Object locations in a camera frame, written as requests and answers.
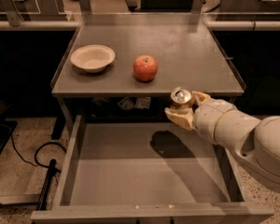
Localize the red apple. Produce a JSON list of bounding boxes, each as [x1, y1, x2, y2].
[[133, 55, 158, 82]]

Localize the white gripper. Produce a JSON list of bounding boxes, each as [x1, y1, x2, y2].
[[164, 91, 236, 144]]

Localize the white label card left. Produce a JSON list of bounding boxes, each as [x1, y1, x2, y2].
[[118, 97, 134, 111]]

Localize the orange soda can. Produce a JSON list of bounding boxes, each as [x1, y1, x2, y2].
[[170, 87, 194, 109]]

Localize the white label card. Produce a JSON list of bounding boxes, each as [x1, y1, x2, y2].
[[118, 97, 134, 111], [135, 97, 151, 109]]

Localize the open grey top drawer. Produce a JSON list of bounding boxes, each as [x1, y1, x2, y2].
[[32, 116, 273, 224]]

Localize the white rail pipe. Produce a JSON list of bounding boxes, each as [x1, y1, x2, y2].
[[0, 20, 280, 31]]

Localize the black cable on floor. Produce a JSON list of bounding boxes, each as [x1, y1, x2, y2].
[[3, 123, 67, 173]]

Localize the white label card right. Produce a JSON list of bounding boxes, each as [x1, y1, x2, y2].
[[135, 97, 151, 109]]

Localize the grey counter cabinet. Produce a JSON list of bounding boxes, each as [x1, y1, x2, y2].
[[52, 13, 245, 128]]

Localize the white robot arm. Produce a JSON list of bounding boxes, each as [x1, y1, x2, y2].
[[165, 88, 280, 193]]

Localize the white bowl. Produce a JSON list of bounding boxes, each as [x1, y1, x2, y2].
[[71, 45, 115, 73]]

